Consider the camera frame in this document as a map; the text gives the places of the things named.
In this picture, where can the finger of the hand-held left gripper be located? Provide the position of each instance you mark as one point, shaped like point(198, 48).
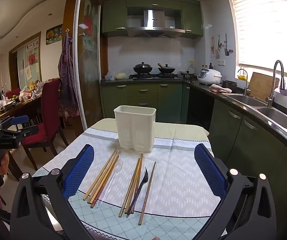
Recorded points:
point(29, 131)
point(19, 120)

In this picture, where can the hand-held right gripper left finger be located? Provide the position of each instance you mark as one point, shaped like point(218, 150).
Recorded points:
point(79, 172)

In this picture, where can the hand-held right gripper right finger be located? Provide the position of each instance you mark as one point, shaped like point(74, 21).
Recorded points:
point(208, 170)

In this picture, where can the clear plastic spoon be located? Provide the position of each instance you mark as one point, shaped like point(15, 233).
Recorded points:
point(118, 167)

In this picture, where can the black plastic fork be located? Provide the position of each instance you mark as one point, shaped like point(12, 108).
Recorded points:
point(143, 180)

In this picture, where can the dark brown wooden chopstick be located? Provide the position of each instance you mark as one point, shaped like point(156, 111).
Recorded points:
point(147, 193)

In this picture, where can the white plastic utensil holder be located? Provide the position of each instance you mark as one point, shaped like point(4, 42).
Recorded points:
point(133, 125)

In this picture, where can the cluttered wooden dining table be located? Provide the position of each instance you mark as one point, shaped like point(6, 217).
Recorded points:
point(21, 105)

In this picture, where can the red dining chair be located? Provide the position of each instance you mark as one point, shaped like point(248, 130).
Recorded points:
point(49, 105)
point(12, 93)

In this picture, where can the patterned white tablecloth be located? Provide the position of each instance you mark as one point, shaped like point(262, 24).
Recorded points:
point(178, 175)

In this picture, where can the green lower kitchen cabinets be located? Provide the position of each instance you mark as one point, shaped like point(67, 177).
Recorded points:
point(233, 135)

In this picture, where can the green kitchen cabinets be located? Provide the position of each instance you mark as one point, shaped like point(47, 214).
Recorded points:
point(113, 15)
point(233, 135)

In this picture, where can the paper-covered glass door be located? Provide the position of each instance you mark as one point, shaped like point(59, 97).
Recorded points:
point(29, 62)

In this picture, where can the purple checked apron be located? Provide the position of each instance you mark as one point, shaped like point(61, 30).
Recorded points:
point(67, 80)

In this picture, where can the pink white cloth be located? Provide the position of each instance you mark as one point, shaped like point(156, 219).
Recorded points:
point(219, 89)

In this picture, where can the steel double sink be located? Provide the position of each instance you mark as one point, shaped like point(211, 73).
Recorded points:
point(276, 116)

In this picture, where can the black pot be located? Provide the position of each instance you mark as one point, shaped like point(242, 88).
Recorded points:
point(229, 83)

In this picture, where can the small steel faucet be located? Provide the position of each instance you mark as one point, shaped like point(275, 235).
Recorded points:
point(246, 85)

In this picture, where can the white rice cooker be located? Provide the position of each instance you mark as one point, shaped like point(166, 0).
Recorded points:
point(208, 76)

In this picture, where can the tall steel faucet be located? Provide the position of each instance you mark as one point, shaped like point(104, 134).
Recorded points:
point(271, 97)

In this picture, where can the sliding glass door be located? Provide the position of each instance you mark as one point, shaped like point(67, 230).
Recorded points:
point(91, 55)

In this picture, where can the small steel pot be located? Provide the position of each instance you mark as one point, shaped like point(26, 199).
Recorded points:
point(188, 75)

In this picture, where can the wooden cutting board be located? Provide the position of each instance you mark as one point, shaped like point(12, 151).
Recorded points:
point(258, 85)

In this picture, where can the clear oil bottle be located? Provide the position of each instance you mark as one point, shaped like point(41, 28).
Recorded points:
point(191, 67)

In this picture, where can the plastic bag with food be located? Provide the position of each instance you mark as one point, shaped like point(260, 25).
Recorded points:
point(119, 75)

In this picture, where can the black gas stove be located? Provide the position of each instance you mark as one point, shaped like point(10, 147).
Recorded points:
point(156, 77)

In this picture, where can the black wok with lid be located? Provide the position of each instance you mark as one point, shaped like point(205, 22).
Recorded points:
point(142, 67)
point(167, 69)

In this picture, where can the white hanging spatula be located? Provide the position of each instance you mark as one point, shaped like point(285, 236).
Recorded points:
point(217, 52)

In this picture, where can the grey hanging spatula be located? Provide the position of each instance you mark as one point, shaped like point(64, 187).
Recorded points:
point(226, 51)

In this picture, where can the green upper kitchen cabinets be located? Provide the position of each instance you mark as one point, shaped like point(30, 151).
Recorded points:
point(113, 15)

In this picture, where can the white window blind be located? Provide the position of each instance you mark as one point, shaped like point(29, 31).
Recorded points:
point(266, 30)

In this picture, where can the steel range hood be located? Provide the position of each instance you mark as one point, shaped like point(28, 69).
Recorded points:
point(153, 18)

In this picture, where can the wall poster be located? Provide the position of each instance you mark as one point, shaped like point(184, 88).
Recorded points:
point(54, 35)

